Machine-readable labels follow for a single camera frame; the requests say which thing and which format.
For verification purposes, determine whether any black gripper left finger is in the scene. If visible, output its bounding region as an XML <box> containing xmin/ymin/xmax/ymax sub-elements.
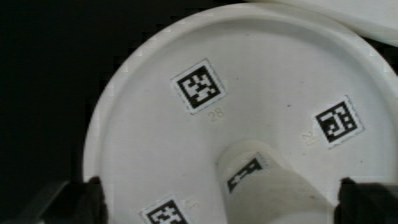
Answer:
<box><xmin>11</xmin><ymin>176</ymin><xmax>109</xmax><ymax>224</ymax></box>

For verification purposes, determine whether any white L-shaped fence rail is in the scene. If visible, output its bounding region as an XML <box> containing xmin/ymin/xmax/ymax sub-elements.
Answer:
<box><xmin>247</xmin><ymin>0</ymin><xmax>398</xmax><ymax>47</ymax></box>

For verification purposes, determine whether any white round table top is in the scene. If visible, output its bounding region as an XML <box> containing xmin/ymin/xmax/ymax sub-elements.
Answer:
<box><xmin>84</xmin><ymin>3</ymin><xmax>398</xmax><ymax>224</ymax></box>

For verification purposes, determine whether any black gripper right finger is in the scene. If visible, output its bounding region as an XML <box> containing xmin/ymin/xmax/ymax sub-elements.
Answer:
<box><xmin>334</xmin><ymin>178</ymin><xmax>398</xmax><ymax>224</ymax></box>

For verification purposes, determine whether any white cylindrical table leg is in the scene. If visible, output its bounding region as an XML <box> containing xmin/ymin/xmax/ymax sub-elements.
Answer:
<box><xmin>217</xmin><ymin>140</ymin><xmax>333</xmax><ymax>224</ymax></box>

